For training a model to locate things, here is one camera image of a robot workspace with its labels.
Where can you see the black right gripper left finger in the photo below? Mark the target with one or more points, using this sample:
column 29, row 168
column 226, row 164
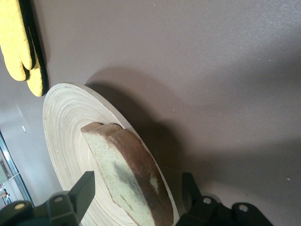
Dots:
column 82, row 193

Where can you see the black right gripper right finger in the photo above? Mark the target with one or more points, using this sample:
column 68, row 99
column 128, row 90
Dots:
column 204, row 212

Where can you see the bread slice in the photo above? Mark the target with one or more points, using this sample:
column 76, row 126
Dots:
column 131, row 169

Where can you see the round wooden plate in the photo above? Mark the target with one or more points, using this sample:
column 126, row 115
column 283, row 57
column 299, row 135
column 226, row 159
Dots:
column 70, row 122

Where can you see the yellow quilted oven mitt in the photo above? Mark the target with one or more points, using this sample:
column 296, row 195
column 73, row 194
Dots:
column 11, row 35
column 36, row 84

